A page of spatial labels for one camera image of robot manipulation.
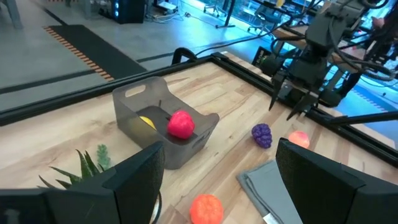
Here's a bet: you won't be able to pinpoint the grey folded cloth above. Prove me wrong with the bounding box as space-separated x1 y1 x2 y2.
236 159 304 224

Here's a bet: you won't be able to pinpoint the black orange-striped floor mat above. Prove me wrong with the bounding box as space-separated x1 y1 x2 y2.
43 24 149 82

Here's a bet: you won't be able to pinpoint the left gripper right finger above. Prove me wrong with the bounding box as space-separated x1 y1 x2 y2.
275 138 398 224

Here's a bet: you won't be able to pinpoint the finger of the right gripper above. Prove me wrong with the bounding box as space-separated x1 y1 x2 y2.
285 91 320 122
268 73 295 112

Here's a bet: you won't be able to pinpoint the black cable loop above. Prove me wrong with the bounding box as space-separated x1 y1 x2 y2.
172 46 200 65

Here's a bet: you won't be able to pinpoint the black table frame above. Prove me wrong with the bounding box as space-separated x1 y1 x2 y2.
0 51 398 169

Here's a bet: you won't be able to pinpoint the black office chair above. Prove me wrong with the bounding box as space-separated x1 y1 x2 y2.
247 1 292 35

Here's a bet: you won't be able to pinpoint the grey translucent plastic bin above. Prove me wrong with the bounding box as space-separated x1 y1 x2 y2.
112 76 220 170

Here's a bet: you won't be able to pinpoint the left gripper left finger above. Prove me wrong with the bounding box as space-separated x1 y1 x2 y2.
45 141 166 224

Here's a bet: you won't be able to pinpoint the yellow toy lemon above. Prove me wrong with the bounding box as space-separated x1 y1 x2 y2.
139 115 157 131

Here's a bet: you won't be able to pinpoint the orange toy orange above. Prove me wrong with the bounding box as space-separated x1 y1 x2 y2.
189 194 225 224

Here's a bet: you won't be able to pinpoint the purple toy grapes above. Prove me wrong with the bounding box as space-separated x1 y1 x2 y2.
251 123 273 149

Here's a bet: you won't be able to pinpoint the pink toy peach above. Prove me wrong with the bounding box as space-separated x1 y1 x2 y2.
287 130 311 149

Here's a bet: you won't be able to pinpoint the red toy apple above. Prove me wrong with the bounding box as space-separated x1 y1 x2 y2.
167 110 196 140

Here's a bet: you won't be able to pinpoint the artificial succulents in black planter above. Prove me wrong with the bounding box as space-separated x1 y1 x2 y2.
37 144 113 190

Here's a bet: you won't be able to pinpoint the black computer tower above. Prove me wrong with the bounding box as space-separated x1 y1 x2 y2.
98 0 147 25

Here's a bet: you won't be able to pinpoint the black floor cable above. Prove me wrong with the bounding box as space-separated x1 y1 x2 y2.
194 18 296 57

